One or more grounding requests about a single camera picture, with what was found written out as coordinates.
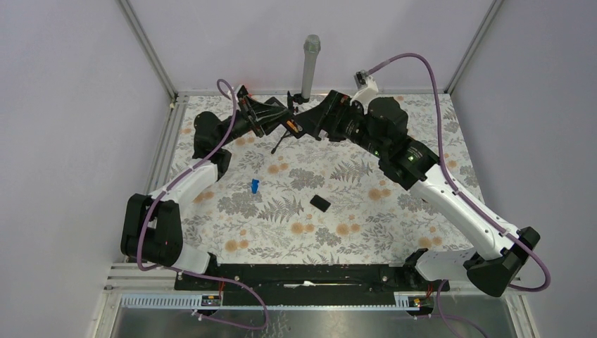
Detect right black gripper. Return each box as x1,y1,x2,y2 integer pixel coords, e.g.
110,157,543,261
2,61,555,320
293,89,387,158

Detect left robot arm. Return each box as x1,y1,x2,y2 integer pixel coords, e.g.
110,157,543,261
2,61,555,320
120,87,293,289

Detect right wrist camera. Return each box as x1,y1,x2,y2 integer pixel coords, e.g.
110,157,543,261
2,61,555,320
351,70,379,106

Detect black battery cover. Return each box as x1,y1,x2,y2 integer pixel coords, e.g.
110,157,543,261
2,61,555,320
310,195,331,213

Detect blue plastic block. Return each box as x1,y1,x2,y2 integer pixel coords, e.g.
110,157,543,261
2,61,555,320
251,179,259,194

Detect black microphone tripod stand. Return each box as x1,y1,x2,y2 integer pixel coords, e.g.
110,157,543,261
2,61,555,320
270,92,309,154

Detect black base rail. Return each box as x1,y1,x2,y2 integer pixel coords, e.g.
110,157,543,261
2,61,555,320
175,264,449,307

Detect black remote control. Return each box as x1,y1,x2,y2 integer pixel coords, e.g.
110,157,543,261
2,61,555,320
279,109,306,139

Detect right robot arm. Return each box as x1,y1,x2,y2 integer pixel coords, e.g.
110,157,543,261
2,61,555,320
295,91,540,297

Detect orange battery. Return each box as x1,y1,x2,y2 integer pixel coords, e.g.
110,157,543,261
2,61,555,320
286,120,299,132

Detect grey microphone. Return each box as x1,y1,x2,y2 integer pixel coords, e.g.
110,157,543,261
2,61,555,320
301,35,321,101

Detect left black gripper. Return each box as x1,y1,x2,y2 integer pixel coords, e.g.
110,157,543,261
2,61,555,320
218,96,290,148

